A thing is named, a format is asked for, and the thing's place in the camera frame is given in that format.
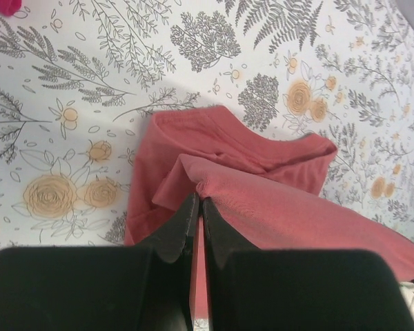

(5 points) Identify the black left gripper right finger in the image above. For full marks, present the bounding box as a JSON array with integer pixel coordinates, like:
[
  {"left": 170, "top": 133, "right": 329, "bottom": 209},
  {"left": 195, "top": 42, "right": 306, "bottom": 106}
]
[{"left": 203, "top": 199, "right": 414, "bottom": 330}]

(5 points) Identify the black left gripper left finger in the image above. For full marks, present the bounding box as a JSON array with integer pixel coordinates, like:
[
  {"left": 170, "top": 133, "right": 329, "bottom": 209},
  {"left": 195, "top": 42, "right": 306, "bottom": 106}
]
[{"left": 0, "top": 194, "right": 199, "bottom": 330}]

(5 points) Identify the folded crimson red t shirt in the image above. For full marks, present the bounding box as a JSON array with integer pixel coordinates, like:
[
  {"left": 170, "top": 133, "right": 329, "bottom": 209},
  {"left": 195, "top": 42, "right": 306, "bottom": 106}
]
[{"left": 0, "top": 0, "right": 22, "bottom": 17}]

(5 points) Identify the dusty rose t shirt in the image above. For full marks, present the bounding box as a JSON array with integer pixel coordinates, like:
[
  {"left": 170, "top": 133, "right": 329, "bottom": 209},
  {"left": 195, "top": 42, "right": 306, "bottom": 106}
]
[{"left": 124, "top": 106, "right": 414, "bottom": 318}]

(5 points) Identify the floral patterned table mat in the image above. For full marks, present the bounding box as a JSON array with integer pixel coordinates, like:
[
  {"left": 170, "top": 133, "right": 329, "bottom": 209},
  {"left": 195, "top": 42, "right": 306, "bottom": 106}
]
[{"left": 0, "top": 0, "right": 414, "bottom": 331}]

